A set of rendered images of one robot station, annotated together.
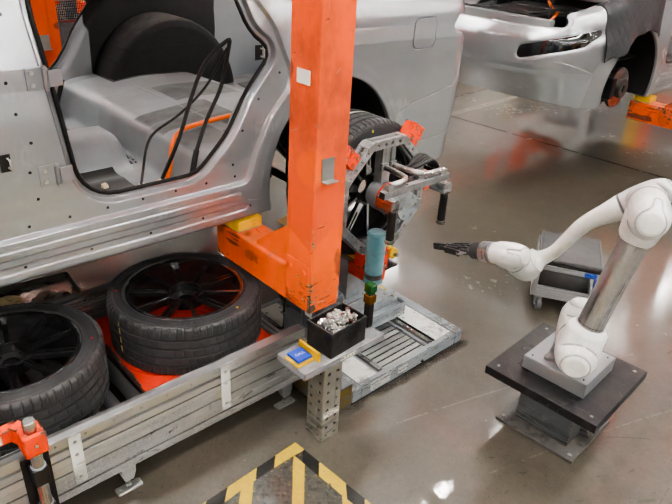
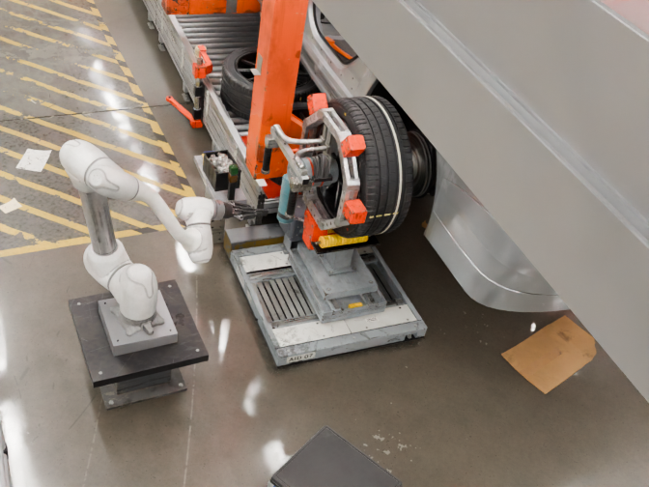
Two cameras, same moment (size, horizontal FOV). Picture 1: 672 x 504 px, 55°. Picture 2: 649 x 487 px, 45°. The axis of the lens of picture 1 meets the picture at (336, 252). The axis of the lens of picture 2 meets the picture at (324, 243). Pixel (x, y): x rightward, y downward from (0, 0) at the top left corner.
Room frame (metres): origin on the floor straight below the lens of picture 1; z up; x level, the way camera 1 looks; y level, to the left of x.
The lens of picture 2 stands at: (3.51, -3.09, 2.91)
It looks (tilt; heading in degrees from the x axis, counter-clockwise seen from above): 40 degrees down; 104
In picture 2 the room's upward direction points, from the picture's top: 12 degrees clockwise
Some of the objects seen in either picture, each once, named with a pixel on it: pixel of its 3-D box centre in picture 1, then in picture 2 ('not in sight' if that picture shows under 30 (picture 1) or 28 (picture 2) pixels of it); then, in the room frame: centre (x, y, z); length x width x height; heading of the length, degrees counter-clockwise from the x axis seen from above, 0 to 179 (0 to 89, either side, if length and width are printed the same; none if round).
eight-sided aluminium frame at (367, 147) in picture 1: (379, 194); (326, 170); (2.71, -0.18, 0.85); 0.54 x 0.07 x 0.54; 134
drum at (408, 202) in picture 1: (391, 199); (312, 172); (2.66, -0.23, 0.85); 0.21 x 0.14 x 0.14; 44
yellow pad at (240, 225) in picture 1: (241, 219); not in sight; (2.66, 0.44, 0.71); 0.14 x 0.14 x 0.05; 44
